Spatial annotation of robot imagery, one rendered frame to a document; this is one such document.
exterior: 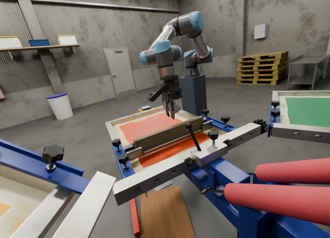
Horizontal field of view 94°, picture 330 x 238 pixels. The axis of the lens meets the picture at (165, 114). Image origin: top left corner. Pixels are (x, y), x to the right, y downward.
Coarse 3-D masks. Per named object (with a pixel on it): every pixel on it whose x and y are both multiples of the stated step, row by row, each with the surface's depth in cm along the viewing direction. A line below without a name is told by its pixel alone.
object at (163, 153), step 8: (144, 120) 125; (120, 128) 117; (128, 128) 115; (128, 136) 101; (152, 152) 80; (160, 152) 79; (168, 152) 78; (176, 152) 77; (144, 160) 74; (152, 160) 73; (160, 160) 72
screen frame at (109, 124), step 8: (144, 112) 134; (152, 112) 137; (184, 112) 118; (112, 120) 126; (120, 120) 126; (128, 120) 129; (112, 128) 110; (216, 128) 88; (112, 136) 97; (200, 144) 74
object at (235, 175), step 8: (216, 160) 53; (224, 160) 53; (216, 168) 50; (224, 168) 49; (232, 168) 49; (216, 176) 51; (224, 176) 47; (232, 176) 46; (240, 176) 45; (248, 176) 45; (224, 184) 48
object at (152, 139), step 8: (192, 120) 85; (200, 120) 87; (168, 128) 79; (176, 128) 81; (184, 128) 83; (192, 128) 86; (200, 128) 88; (144, 136) 75; (152, 136) 75; (160, 136) 77; (168, 136) 80; (176, 136) 82; (136, 144) 72; (144, 144) 74; (152, 144) 76
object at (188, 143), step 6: (162, 114) 132; (150, 120) 123; (174, 120) 116; (180, 120) 114; (186, 138) 88; (198, 138) 86; (204, 138) 85; (174, 144) 84; (180, 144) 83; (186, 144) 82; (192, 144) 81
